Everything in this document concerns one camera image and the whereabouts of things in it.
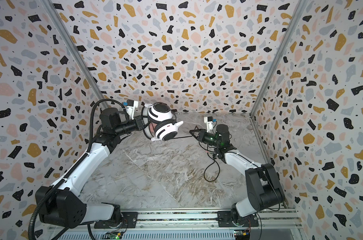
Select corner aluminium post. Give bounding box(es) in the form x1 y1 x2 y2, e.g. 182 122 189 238
250 0 308 119
41 0 104 102

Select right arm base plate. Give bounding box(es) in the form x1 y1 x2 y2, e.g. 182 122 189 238
217 210 259 228

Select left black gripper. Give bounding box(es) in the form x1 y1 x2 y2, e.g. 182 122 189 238
114 116 154 137

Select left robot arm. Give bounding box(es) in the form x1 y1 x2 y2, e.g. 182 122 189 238
28 108 145 231

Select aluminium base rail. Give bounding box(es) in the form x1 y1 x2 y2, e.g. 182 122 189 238
60 208 306 240

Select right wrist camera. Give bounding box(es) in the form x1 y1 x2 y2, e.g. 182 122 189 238
203 117 217 132

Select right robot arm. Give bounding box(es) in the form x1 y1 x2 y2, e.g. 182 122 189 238
189 124 285 227

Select left corner aluminium post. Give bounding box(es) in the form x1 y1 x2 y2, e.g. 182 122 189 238
41 0 104 102

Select black corrugated cable conduit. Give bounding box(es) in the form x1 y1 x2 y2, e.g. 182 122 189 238
27 98 128 240

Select right corner aluminium post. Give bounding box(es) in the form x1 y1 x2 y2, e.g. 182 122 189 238
250 0 308 119

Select white black headphones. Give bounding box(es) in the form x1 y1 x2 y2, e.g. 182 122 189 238
141 102 184 142

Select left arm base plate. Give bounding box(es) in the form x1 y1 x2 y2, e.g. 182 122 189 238
94 212 138 229

